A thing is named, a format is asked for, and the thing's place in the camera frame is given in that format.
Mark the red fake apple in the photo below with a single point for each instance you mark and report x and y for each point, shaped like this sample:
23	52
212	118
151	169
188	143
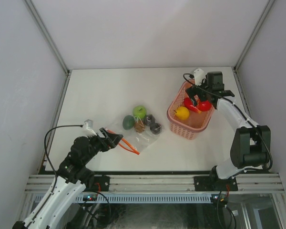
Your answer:
204	106

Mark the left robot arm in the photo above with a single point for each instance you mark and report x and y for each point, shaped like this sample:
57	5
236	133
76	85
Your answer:
71	179

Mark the clear zip top bag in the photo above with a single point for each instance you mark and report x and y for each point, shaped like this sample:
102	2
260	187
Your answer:
132	141

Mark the right aluminium frame post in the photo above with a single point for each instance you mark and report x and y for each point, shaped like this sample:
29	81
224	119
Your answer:
261	20

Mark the red yellow fake peach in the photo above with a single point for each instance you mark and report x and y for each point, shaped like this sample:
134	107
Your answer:
188	103

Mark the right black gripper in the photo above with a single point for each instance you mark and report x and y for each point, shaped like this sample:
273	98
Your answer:
191	92

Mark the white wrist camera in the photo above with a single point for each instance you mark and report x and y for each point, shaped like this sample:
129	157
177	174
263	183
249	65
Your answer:
196	76
88	128

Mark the black fake fruit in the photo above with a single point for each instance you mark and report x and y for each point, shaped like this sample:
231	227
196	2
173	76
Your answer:
156	128
149	120

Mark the grey slotted cable duct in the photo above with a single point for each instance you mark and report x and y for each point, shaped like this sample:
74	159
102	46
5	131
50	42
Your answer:
143	198

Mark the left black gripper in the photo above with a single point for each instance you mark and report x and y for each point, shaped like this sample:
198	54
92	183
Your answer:
108	142

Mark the dark green fake fruit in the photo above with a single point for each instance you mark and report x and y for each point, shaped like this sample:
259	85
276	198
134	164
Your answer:
128	122

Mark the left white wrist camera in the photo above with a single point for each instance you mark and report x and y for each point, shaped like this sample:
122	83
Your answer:
88	128

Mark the brown fake fruit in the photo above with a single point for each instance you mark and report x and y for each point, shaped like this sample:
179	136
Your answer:
139	126

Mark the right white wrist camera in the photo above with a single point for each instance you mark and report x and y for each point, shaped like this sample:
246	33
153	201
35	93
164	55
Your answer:
196	76

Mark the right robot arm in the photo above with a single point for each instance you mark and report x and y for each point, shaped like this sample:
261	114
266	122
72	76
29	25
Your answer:
250	150

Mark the aluminium front rail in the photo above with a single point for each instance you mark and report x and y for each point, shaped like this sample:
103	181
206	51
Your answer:
247	183

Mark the yellow fake pear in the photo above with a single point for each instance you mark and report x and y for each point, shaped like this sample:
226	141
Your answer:
182	113

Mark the pink plastic basket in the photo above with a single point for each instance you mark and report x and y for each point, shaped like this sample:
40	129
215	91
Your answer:
194	124

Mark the light green fake apple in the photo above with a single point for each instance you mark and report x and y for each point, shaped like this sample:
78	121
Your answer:
139	111

